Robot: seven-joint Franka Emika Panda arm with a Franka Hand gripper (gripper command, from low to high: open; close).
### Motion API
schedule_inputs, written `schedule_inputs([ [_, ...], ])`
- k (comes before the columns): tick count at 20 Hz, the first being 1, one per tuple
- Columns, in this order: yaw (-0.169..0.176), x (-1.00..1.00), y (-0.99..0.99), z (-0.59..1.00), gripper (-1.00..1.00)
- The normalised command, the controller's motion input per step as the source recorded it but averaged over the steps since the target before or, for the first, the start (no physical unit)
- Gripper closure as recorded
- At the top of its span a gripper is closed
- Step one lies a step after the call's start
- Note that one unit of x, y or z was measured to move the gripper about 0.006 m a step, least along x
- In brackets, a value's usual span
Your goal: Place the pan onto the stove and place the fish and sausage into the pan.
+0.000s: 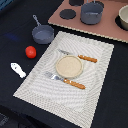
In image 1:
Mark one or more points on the white fish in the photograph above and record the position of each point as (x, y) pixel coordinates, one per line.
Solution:
(17, 68)

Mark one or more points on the knife with wooden handle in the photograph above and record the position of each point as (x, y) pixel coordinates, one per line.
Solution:
(80, 56)

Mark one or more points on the fork with wooden handle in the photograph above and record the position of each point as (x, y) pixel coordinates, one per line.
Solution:
(55, 77)

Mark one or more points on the red sausage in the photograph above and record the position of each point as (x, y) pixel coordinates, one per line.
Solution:
(30, 52)

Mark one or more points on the large grey pot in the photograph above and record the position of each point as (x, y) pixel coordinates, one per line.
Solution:
(91, 13)

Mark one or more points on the black rear stove burner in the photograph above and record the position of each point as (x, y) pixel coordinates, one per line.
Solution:
(76, 2)

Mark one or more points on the beige woven placemat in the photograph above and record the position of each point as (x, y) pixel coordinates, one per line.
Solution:
(74, 99)

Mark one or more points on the beige bowl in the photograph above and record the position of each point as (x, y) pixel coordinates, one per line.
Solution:
(123, 14)

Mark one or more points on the small grey saucepan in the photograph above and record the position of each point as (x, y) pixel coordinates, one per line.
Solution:
(42, 34)

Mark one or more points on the black stove burner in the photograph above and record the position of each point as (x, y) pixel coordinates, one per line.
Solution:
(76, 2)
(67, 14)

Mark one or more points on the round beige plate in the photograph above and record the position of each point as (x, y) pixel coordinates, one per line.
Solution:
(69, 66)

